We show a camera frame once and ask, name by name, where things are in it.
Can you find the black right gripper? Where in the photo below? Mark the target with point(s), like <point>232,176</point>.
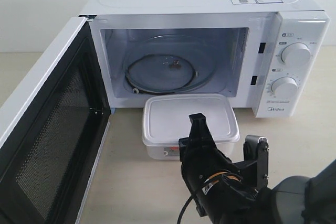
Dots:
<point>213,180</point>

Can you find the white lidded plastic container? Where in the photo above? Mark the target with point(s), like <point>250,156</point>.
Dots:
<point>166,120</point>

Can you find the white microwave door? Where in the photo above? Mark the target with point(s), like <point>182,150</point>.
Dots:
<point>53,127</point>

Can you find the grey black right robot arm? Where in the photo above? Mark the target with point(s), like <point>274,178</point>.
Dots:
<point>299,199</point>

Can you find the white Midea microwave oven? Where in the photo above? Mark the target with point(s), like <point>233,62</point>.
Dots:
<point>249,40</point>

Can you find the glass turntable plate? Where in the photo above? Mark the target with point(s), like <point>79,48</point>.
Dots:
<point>169,64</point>

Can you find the lower white timer knob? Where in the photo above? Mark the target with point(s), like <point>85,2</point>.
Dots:
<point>284,88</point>

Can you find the upper white control knob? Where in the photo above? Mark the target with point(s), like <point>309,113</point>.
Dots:
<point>296,55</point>

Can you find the grey black wrist camera mount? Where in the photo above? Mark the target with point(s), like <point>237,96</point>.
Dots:
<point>254,167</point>

